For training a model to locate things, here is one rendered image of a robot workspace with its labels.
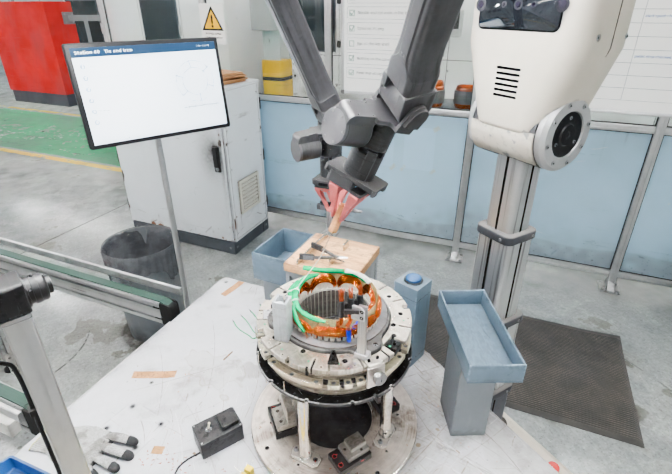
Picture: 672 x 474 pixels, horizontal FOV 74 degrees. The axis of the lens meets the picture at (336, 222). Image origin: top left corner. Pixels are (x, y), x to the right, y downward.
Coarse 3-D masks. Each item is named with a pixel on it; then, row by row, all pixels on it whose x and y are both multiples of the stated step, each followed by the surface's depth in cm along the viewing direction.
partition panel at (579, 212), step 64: (128, 0) 346; (192, 0) 324; (256, 0) 305; (320, 0) 288; (256, 64) 325; (448, 64) 274; (448, 128) 290; (384, 192) 326; (448, 192) 308; (576, 192) 275; (576, 256) 291; (640, 256) 276
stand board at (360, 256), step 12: (312, 240) 127; (324, 240) 127; (336, 240) 127; (300, 252) 121; (312, 252) 121; (336, 252) 121; (348, 252) 121; (360, 252) 121; (372, 252) 121; (288, 264) 116; (300, 264) 116; (312, 264) 116; (324, 264) 116; (336, 264) 116; (348, 264) 116; (360, 264) 116
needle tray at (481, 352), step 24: (456, 312) 104; (480, 312) 104; (456, 336) 91; (480, 336) 96; (504, 336) 93; (456, 360) 96; (480, 360) 90; (504, 360) 90; (456, 384) 97; (480, 384) 95; (456, 408) 98; (480, 408) 98; (456, 432) 102; (480, 432) 102
